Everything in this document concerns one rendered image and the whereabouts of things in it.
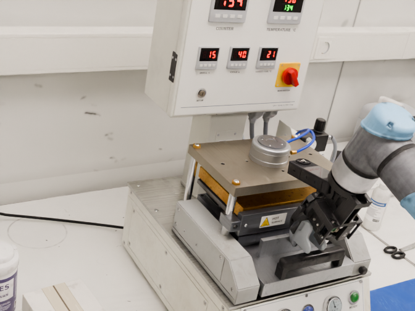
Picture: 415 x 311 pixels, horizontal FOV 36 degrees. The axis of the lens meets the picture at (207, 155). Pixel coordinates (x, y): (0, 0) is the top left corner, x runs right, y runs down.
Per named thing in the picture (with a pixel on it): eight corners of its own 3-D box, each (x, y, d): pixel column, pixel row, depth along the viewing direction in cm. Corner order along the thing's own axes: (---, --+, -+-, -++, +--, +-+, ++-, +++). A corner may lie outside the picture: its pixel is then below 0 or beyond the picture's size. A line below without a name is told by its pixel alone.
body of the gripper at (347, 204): (316, 247, 111) (348, 205, 103) (293, 210, 116) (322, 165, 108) (348, 240, 115) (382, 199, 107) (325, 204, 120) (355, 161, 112)
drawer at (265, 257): (184, 215, 137) (190, 184, 133) (267, 203, 148) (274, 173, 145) (260, 301, 115) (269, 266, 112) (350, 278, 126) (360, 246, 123)
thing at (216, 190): (196, 182, 133) (204, 142, 129) (280, 172, 144) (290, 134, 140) (239, 226, 120) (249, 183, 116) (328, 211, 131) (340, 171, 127)
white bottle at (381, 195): (366, 219, 187) (380, 177, 180) (381, 227, 184) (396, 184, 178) (359, 226, 183) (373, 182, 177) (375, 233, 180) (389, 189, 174)
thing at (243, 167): (168, 168, 136) (177, 113, 131) (283, 156, 152) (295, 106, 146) (226, 230, 118) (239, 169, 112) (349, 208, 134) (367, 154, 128)
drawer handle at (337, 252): (273, 274, 117) (278, 256, 115) (335, 260, 124) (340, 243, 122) (280, 281, 115) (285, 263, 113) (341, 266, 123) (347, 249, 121)
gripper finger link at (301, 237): (293, 268, 119) (314, 239, 113) (278, 242, 122) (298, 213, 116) (306, 265, 120) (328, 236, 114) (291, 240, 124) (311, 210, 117)
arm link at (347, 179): (333, 147, 105) (368, 144, 110) (321, 166, 108) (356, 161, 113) (357, 181, 101) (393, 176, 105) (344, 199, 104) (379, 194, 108)
